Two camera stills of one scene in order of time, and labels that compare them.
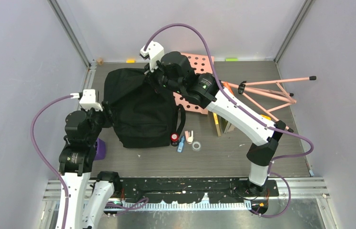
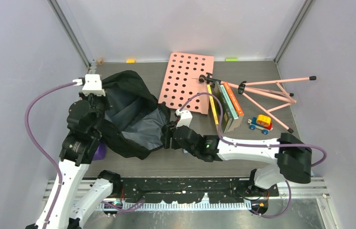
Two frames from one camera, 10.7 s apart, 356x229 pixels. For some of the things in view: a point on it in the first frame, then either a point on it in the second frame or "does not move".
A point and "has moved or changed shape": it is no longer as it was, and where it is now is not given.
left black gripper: [107, 113] -> [104, 98]
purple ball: [100, 152] does not move
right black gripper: [151, 77] -> [168, 134]
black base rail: [193, 190] does not move
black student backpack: [144, 115] has moved or changed shape
